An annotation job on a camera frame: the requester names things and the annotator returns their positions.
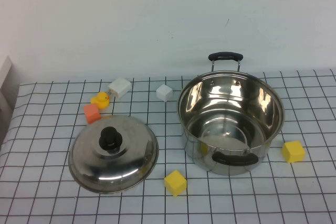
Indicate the stainless steel lid black knob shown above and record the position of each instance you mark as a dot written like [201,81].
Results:
[126,161]

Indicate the white foam cube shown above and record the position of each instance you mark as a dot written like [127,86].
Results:
[164,93]

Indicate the white power adapter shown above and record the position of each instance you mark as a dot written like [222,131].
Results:
[120,86]

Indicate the yellow rubber duck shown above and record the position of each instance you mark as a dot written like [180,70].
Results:
[101,101]

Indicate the orange foam cube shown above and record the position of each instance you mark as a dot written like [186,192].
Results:
[92,113]

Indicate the yellow foam cube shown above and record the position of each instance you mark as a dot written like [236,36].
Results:
[175,183]
[293,151]

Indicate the white grey side panel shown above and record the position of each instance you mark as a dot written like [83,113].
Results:
[6,82]

